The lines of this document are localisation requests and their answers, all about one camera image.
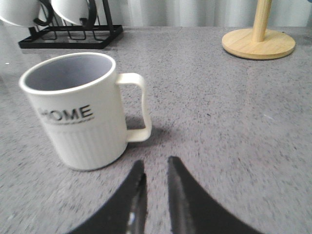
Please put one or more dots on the wooden mug tree stand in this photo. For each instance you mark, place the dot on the wooden mug tree stand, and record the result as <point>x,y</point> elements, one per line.
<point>259,42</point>

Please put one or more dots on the black wire mug rack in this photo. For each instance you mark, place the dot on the black wire mug rack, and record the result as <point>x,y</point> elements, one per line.
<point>60,34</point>

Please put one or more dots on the right white hanging mug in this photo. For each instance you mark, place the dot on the right white hanging mug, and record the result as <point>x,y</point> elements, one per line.
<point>77,12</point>

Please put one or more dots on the left white hanging mug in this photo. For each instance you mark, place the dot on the left white hanging mug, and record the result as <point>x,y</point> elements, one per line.
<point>25,13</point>

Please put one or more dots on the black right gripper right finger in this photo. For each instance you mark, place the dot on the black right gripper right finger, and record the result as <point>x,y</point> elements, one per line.
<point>193,210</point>

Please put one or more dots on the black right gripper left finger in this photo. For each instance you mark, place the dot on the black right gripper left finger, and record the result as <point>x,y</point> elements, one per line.
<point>125,212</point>

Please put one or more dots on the white hanging mug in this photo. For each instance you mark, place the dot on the white hanging mug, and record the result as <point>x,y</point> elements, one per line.
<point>25,13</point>
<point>77,12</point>

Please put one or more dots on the white HOME mug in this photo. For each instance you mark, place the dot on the white HOME mug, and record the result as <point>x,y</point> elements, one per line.
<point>78,101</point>

